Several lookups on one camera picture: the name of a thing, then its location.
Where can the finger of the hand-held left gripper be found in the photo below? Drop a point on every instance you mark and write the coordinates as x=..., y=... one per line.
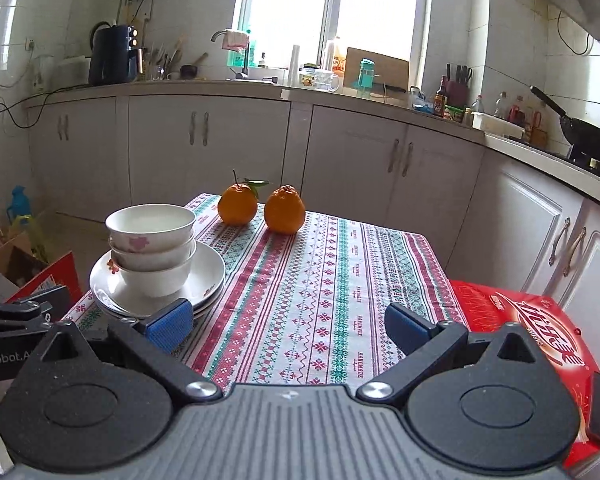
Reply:
x=30, y=312

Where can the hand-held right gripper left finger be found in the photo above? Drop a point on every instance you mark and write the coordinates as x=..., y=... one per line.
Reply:
x=170, y=327

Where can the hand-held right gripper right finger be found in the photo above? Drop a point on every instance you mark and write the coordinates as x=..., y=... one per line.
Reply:
x=406, y=330

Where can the white bowl with pink flowers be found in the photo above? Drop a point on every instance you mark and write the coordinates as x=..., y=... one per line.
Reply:
x=152, y=280
x=155, y=259
x=150, y=225

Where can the red cardboard box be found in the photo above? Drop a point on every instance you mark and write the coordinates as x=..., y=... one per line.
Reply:
x=55, y=277

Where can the yellow green bag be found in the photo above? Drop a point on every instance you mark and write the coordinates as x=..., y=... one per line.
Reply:
x=35, y=232

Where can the patterned red green tablecloth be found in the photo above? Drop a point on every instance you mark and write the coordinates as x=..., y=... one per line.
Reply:
x=305, y=300

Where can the orange with green leaf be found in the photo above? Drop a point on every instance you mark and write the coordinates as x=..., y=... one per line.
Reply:
x=236, y=206

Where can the red plastic tray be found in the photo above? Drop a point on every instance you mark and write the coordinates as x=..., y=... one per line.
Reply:
x=545, y=310

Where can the bumpy orange without leaf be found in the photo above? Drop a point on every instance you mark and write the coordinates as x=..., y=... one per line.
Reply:
x=285, y=212

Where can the white kitchen cabinet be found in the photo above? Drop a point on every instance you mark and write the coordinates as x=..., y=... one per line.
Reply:
x=240, y=145

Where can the white plastic tray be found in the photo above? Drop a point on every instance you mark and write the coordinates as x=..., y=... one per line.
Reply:
x=497, y=125

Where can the dark sauce bottle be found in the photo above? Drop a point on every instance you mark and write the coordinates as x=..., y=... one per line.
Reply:
x=441, y=100

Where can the knife block with knives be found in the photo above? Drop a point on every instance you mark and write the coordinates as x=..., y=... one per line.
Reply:
x=457, y=91

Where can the gas stove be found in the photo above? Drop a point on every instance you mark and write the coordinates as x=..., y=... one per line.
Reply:
x=595, y=165

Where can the small black pot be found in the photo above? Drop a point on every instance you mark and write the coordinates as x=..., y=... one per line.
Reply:
x=190, y=71

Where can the glass mug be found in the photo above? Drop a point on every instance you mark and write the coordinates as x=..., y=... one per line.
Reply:
x=327, y=82

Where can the utensil holder with utensils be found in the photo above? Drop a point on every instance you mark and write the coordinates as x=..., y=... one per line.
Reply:
x=162, y=65

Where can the wooden cutting board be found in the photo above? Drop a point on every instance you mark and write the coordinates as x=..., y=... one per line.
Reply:
x=392, y=67

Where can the black wok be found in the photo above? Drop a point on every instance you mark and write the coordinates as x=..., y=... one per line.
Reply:
x=592, y=137

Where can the dark blue air fryer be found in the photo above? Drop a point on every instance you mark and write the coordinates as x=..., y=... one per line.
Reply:
x=114, y=57

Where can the glass jar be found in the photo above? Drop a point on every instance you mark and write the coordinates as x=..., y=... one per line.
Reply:
x=308, y=79

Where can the cooking oil bottle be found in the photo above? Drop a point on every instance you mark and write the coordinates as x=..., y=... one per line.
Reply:
x=336, y=55

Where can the stack of plastic cups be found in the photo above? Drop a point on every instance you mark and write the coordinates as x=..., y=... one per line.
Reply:
x=294, y=67

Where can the pink cloth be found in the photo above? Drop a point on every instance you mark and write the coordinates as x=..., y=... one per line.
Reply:
x=236, y=40

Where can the chrome faucet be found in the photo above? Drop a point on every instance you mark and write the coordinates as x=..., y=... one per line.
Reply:
x=217, y=35

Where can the window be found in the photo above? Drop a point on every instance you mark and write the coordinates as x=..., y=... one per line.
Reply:
x=290, y=5

